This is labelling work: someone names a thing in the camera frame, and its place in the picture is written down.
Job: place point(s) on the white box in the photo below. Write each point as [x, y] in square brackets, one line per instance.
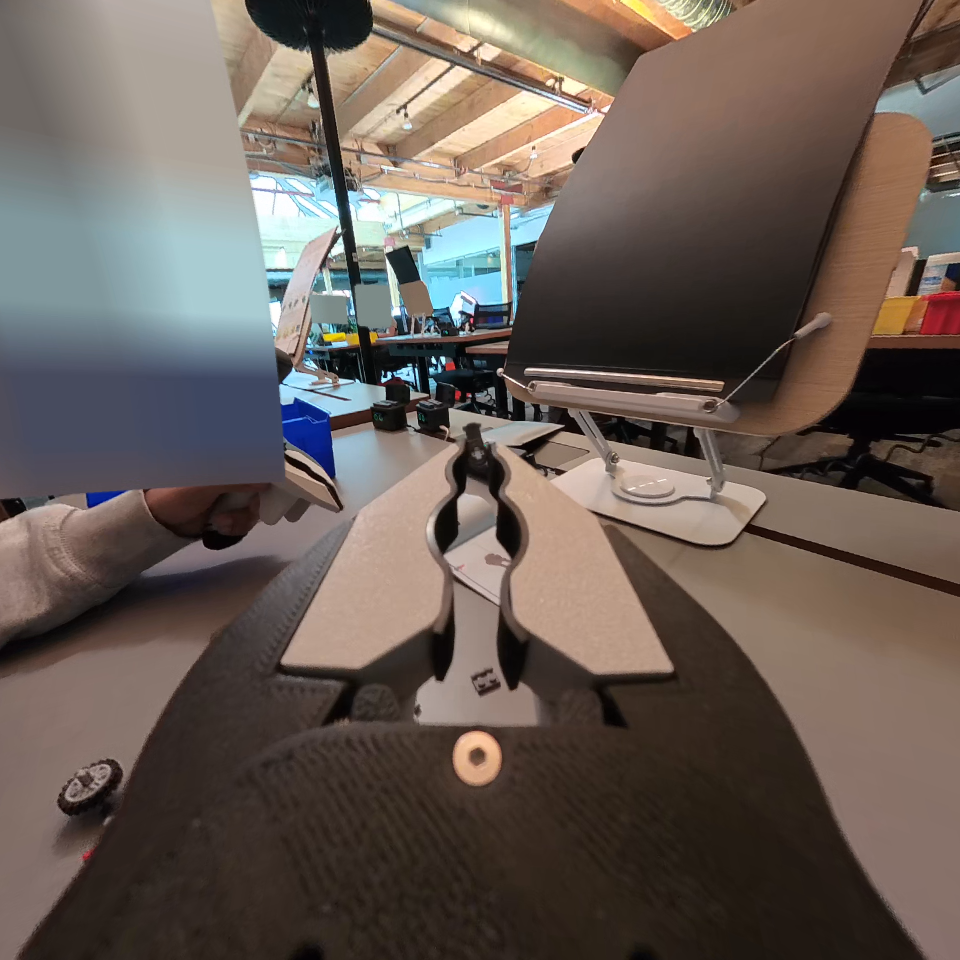
[909, 271]

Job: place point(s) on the small black lego piece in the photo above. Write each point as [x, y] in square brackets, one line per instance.
[476, 450]

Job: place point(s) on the person's left forearm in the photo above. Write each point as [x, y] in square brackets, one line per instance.
[67, 555]

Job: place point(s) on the small grey lego plate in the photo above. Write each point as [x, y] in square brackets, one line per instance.
[485, 681]

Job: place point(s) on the background stand with board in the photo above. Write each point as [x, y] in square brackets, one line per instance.
[409, 289]

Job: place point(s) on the black floor lamp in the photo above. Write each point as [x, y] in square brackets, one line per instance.
[307, 19]

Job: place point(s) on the yellow plastic bin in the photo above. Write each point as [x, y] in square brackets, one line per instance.
[896, 315]

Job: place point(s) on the red plastic bin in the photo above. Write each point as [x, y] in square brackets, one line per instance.
[941, 313]

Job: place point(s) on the black office chair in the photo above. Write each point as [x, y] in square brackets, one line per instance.
[862, 420]

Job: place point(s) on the background wooden desk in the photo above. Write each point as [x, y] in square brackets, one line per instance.
[420, 337]

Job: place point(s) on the person's left hand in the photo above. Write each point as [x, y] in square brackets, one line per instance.
[176, 510]

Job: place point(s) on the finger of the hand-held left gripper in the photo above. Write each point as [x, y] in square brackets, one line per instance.
[315, 491]
[300, 459]

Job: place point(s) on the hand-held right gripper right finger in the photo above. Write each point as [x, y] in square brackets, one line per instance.
[585, 592]

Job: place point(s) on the wooden desk with black legs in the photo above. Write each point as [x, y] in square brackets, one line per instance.
[915, 342]

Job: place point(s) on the wooden sign board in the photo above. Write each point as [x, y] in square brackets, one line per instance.
[307, 292]

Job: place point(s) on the blue plastic bin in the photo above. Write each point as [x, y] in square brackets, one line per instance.
[307, 439]

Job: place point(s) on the lego instruction booklet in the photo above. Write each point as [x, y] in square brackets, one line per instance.
[480, 570]

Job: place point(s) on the black board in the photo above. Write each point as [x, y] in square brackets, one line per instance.
[675, 225]

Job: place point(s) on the silver air duct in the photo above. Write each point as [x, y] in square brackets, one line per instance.
[525, 30]

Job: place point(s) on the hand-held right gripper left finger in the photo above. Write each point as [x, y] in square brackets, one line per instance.
[360, 592]

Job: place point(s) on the black lego tire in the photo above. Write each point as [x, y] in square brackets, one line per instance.
[90, 808]

